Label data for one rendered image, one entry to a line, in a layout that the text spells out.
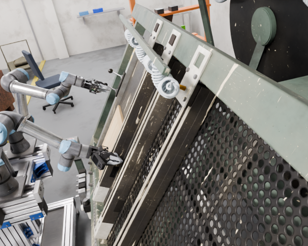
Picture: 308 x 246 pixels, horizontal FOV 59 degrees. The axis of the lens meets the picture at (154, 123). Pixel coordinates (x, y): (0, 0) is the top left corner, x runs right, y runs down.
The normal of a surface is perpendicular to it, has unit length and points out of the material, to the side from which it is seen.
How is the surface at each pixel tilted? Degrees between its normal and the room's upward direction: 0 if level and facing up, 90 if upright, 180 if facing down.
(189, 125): 90
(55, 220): 0
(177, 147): 90
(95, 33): 90
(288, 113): 58
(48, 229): 0
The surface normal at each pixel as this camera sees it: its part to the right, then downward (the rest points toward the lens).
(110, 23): 0.23, 0.47
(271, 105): -0.90, -0.25
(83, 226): -0.15, -0.85
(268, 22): -0.97, 0.23
